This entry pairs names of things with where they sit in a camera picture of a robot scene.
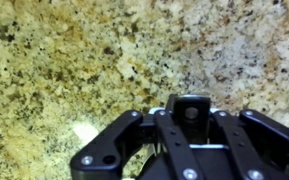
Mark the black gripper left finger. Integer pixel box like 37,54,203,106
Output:
70,110,156,180

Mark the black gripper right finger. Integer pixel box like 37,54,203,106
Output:
213,109,289,180

